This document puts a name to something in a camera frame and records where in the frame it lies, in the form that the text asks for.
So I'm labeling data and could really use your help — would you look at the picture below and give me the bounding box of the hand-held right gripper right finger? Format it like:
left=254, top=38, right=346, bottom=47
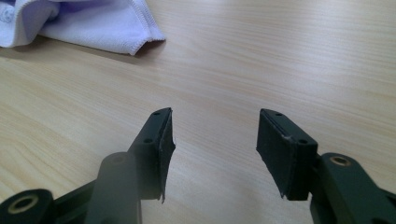
left=256, top=107, right=319, bottom=202

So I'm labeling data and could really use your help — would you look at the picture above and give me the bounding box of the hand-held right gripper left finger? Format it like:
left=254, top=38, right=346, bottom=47
left=127, top=107, right=177, bottom=203

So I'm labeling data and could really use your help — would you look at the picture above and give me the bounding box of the white patterned cloth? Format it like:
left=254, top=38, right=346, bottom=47
left=0, top=0, right=166, bottom=56

